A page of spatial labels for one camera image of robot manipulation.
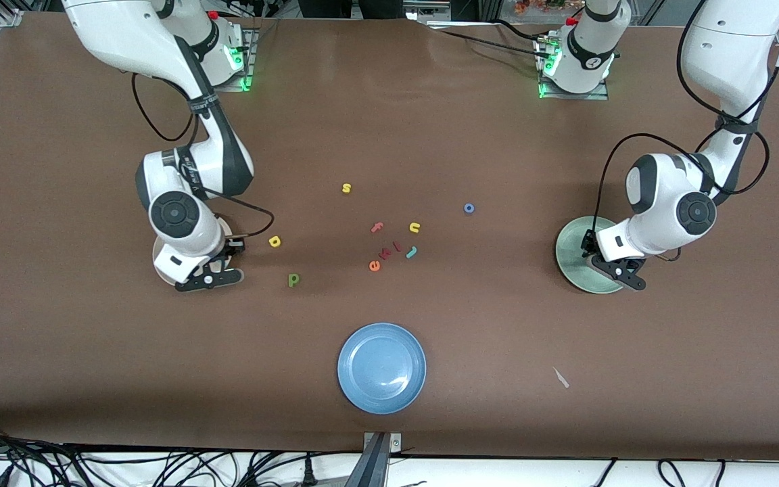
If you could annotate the orange leafy decoration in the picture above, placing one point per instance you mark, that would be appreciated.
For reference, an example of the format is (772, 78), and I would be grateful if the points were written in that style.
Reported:
(538, 5)

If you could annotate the green foam letter p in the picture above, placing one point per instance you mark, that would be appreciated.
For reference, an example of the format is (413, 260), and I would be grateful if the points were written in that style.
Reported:
(291, 280)

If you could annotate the red foam letter k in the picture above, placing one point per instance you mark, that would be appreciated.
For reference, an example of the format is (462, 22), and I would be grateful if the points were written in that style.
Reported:
(385, 254)

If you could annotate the light green plate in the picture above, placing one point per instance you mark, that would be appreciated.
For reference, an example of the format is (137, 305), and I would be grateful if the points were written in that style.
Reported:
(572, 264)

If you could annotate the brown table cover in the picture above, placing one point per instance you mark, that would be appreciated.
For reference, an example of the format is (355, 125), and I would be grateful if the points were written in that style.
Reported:
(389, 122)

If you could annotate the beige brown plate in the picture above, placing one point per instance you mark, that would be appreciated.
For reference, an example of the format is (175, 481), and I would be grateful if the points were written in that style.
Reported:
(226, 226)

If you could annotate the aluminium frame corner profile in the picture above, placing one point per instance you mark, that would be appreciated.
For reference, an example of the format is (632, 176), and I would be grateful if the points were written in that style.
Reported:
(7, 13)

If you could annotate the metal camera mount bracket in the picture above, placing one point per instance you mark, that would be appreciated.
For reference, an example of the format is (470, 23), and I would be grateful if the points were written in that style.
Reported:
(383, 441)

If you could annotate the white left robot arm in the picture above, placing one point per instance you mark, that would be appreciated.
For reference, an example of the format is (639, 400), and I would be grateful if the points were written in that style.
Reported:
(734, 40)

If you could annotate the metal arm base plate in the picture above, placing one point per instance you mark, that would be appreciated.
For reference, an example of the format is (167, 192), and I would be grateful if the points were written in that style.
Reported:
(244, 84)
(575, 97)

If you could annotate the blue plate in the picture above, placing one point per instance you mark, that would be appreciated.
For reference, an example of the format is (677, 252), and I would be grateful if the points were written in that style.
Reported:
(381, 368)

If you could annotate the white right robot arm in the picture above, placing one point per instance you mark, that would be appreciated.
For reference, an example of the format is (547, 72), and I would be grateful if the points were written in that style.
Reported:
(119, 34)

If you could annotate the small white paper scrap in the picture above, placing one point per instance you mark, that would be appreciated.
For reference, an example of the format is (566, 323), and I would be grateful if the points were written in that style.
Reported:
(560, 377)

